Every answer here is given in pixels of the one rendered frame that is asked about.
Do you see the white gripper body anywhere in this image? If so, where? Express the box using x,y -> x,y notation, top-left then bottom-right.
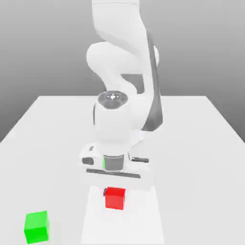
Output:
83,166 -> 154,189

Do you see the small red cube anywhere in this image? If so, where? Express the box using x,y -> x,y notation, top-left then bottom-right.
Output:
103,187 -> 126,211

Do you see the small green cube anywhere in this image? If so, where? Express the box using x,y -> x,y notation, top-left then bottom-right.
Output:
23,210 -> 50,245

